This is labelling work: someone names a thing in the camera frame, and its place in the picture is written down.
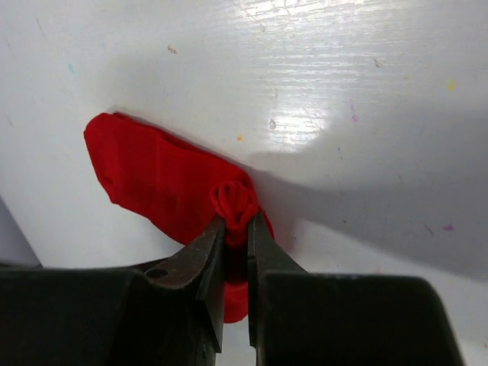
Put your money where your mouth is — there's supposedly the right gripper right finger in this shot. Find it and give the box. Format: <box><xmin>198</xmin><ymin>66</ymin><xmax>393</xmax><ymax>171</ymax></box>
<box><xmin>248</xmin><ymin>214</ymin><xmax>463</xmax><ymax>365</ymax></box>

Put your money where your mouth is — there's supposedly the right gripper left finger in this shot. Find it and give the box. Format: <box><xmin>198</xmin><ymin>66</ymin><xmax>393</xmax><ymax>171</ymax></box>
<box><xmin>1</xmin><ymin>217</ymin><xmax>225</xmax><ymax>365</ymax></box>

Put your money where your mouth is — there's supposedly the red Christmas sock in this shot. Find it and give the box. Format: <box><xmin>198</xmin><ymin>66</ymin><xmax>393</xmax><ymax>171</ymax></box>
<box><xmin>84</xmin><ymin>113</ymin><xmax>263</xmax><ymax>323</ymax></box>

